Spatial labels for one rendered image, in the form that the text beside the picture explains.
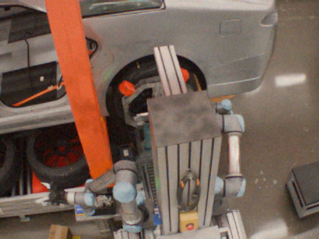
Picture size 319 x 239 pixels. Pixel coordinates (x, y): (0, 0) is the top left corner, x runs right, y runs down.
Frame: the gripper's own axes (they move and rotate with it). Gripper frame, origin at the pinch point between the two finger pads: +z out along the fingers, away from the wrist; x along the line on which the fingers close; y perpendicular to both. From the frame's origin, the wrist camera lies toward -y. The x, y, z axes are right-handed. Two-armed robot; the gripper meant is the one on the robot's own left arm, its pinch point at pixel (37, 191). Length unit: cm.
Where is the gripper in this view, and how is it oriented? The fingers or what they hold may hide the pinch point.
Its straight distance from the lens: 253.3
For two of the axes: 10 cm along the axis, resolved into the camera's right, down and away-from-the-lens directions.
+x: 0.9, -6.7, 7.4
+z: -10.0, -0.3, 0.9
